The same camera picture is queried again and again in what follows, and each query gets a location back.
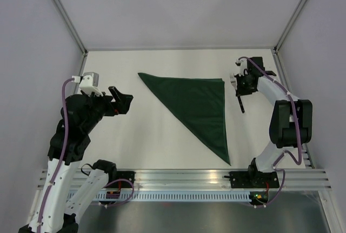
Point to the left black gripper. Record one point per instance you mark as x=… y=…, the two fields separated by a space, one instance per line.
x=121 y=105

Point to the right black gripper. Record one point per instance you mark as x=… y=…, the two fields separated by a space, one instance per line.
x=240 y=91

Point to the silver fork black handle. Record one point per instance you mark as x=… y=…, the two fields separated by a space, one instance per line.
x=239 y=100

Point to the dark green cloth napkin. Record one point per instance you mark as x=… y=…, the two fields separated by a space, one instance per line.
x=198 y=103

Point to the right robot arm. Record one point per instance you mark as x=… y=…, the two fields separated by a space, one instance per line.
x=290 y=125

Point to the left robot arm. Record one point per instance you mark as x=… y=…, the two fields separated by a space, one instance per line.
x=55 y=212

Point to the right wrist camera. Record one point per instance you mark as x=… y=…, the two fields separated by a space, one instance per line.
x=242 y=63

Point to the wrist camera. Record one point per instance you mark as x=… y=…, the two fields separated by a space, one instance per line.
x=242 y=63
x=88 y=83

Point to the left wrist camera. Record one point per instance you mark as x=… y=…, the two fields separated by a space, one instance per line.
x=88 y=83

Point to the back aluminium frame bar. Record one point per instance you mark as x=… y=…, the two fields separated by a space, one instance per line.
x=181 y=48

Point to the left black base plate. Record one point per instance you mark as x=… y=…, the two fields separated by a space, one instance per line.
x=121 y=180

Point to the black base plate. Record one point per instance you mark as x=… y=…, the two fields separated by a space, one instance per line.
x=256 y=180
x=121 y=180

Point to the aluminium front rail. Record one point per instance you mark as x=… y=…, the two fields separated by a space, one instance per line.
x=224 y=179

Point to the white slotted cable duct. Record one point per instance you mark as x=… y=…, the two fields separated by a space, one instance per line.
x=174 y=196

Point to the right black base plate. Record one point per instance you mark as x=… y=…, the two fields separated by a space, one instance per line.
x=256 y=180

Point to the right aluminium frame post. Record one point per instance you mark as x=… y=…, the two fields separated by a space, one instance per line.
x=290 y=24

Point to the aluminium frame post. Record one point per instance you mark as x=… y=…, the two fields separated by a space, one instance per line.
x=290 y=24
x=70 y=26

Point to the left aluminium frame post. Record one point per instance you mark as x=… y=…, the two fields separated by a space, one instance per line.
x=70 y=26

